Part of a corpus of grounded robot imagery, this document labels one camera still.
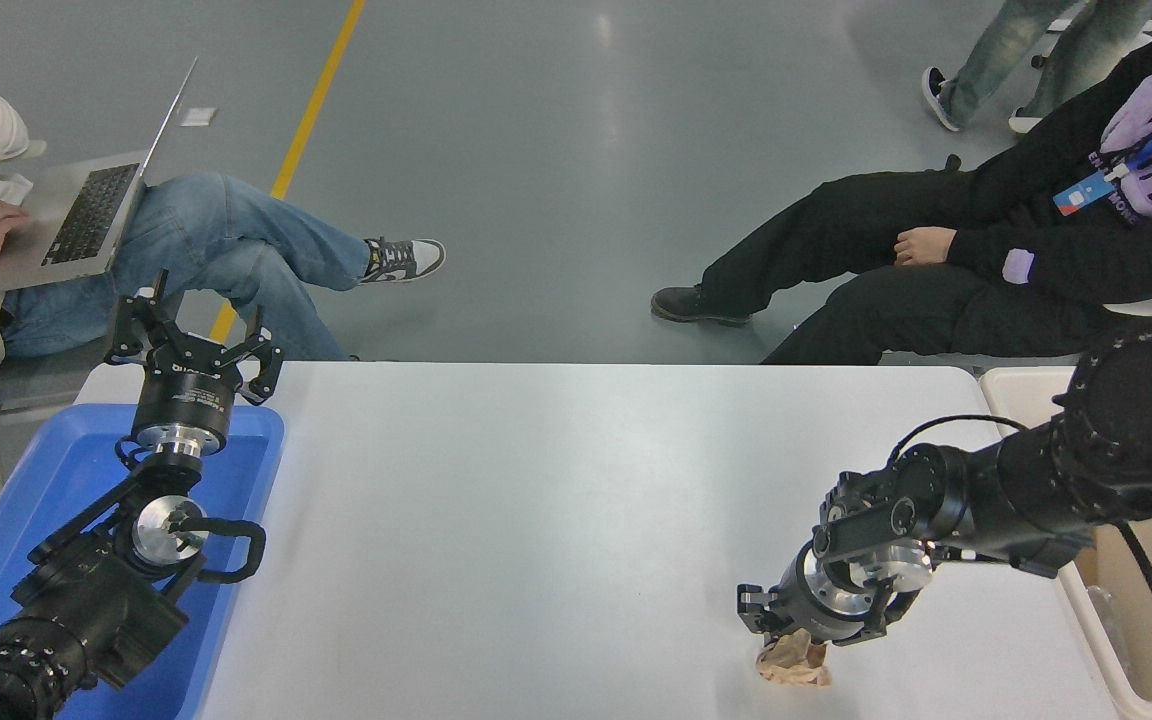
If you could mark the white paper scrap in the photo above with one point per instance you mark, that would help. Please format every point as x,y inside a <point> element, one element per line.
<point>198,117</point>

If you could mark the large pale bin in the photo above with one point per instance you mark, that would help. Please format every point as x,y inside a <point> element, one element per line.
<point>1141,672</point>

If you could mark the person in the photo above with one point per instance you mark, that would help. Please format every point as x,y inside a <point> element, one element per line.
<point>216,240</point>
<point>1006,45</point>
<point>836,225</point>

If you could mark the blue plastic tray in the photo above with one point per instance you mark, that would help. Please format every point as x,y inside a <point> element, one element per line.
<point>46,480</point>

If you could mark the person's forearm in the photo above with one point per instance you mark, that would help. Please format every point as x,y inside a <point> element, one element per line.
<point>1026,262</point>

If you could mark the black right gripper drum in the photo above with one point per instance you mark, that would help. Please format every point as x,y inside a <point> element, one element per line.
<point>788,598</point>

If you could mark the grey white chair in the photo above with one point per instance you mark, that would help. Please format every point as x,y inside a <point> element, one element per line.
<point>31,380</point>

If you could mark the tan paper ball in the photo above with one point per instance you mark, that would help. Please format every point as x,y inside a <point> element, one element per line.
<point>794,662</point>

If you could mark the silver laptop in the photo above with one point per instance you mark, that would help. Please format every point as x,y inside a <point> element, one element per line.
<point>76,220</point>

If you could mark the clear plastic wrapper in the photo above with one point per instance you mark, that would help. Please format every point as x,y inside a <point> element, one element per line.
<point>1108,625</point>

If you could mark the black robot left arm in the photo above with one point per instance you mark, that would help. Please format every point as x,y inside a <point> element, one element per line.
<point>86,600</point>

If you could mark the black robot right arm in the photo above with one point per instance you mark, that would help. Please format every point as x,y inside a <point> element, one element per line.
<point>1036,490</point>

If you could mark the brown cardboard piece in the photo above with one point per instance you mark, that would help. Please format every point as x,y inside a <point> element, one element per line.
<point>1088,568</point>

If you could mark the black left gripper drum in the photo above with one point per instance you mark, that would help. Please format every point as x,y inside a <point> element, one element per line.
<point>186,395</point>

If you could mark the blue white id badge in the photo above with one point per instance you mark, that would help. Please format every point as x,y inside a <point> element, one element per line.
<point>1083,194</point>

